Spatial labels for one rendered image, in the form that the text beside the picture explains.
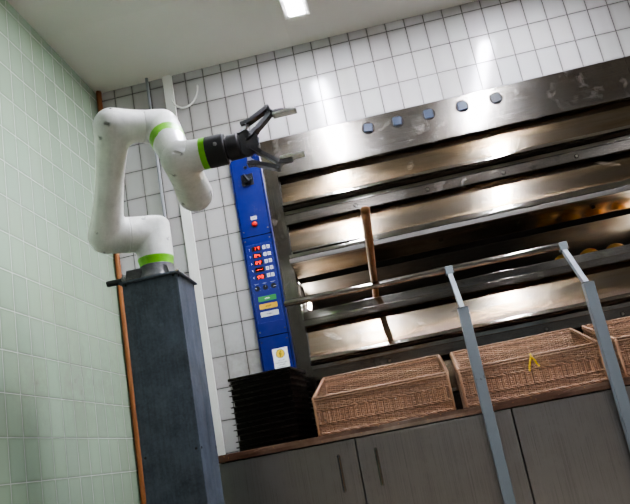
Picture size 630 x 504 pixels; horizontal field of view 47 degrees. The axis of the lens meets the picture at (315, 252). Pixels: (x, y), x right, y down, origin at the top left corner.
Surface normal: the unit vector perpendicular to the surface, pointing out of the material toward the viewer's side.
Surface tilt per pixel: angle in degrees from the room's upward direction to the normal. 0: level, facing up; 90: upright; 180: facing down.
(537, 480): 90
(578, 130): 70
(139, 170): 90
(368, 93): 90
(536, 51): 90
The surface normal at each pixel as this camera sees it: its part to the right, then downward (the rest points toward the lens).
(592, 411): -0.14, -0.25
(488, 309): -0.20, -0.56
